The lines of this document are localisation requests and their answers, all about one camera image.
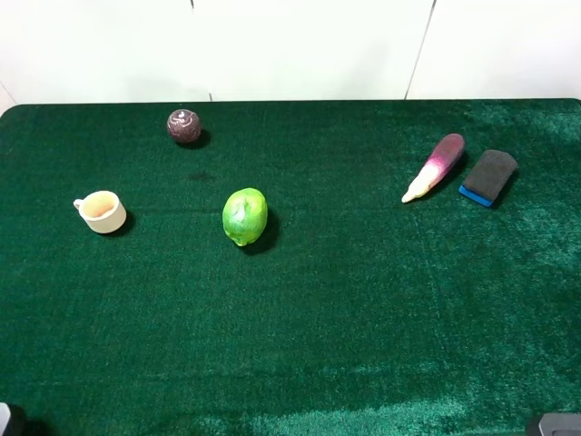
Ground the green toy cabbage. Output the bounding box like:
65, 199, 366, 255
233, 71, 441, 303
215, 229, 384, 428
222, 187, 268, 246

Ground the grey object bottom right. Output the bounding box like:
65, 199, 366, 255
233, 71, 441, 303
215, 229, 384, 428
526, 412, 581, 436

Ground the green velvet table cloth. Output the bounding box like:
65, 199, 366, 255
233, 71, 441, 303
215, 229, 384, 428
1, 99, 580, 435

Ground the dark purple round fruit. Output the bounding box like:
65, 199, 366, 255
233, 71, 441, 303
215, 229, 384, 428
166, 109, 202, 144

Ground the purple white toy radish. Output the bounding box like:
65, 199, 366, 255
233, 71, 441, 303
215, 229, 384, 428
401, 134, 465, 203

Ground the cream ceramic cup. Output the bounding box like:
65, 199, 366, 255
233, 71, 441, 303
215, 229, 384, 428
74, 191, 127, 234

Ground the black blue eraser sponge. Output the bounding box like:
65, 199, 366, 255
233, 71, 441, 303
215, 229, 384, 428
458, 149, 518, 207

